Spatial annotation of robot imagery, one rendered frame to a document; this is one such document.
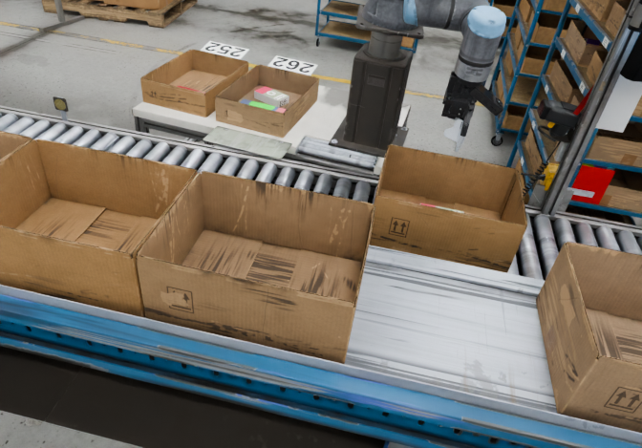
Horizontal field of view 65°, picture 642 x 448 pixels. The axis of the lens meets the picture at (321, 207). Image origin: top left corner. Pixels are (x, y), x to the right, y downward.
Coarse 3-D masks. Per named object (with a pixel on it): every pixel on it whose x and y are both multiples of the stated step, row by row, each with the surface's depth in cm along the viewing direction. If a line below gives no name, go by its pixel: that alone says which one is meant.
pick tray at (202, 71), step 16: (176, 64) 214; (192, 64) 226; (208, 64) 224; (224, 64) 221; (240, 64) 219; (144, 80) 193; (160, 80) 206; (176, 80) 216; (192, 80) 217; (208, 80) 218; (224, 80) 199; (144, 96) 197; (160, 96) 195; (176, 96) 192; (192, 96) 190; (208, 96) 191; (192, 112) 194; (208, 112) 194
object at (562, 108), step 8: (544, 104) 149; (552, 104) 148; (560, 104) 149; (568, 104) 149; (544, 112) 148; (552, 112) 147; (560, 112) 147; (568, 112) 147; (552, 120) 149; (560, 120) 148; (568, 120) 148; (576, 120) 147; (552, 128) 152; (560, 128) 151; (568, 128) 151; (560, 136) 152
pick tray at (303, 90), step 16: (240, 80) 203; (256, 80) 217; (272, 80) 217; (288, 80) 215; (304, 80) 212; (224, 96) 193; (240, 96) 206; (304, 96) 196; (224, 112) 188; (240, 112) 186; (256, 112) 183; (272, 112) 181; (288, 112) 183; (304, 112) 202; (256, 128) 187; (272, 128) 185; (288, 128) 188
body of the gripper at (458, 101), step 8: (456, 80) 134; (464, 80) 132; (448, 88) 138; (456, 88) 135; (464, 88) 135; (448, 96) 140; (456, 96) 137; (464, 96) 137; (472, 96) 136; (448, 104) 137; (456, 104) 137; (464, 104) 136; (472, 104) 136; (448, 112) 140; (456, 112) 139; (464, 112) 138; (472, 112) 137
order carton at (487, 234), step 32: (384, 160) 146; (416, 160) 156; (448, 160) 153; (384, 192) 162; (416, 192) 162; (448, 192) 159; (480, 192) 157; (512, 192) 149; (384, 224) 136; (416, 224) 134; (448, 224) 131; (480, 224) 129; (512, 224) 127; (448, 256) 137; (480, 256) 135; (512, 256) 133
